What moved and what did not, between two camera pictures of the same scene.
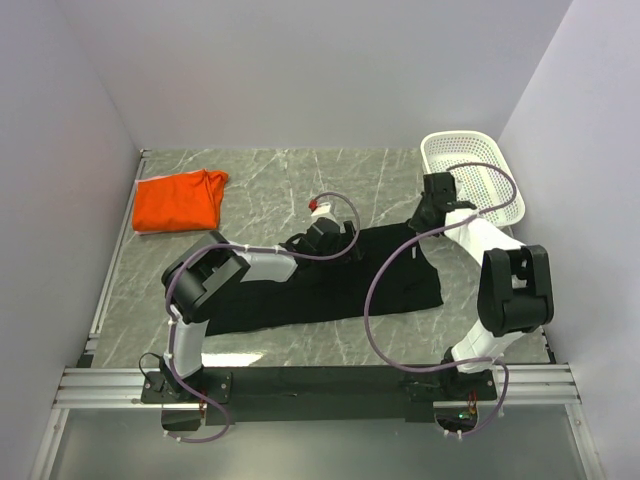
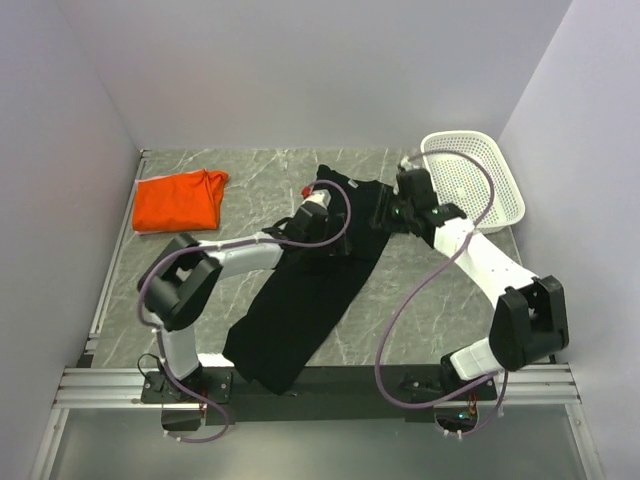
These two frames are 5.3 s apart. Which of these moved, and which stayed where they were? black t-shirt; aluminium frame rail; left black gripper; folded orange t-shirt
Moved: black t-shirt
Stayed: aluminium frame rail; folded orange t-shirt; left black gripper
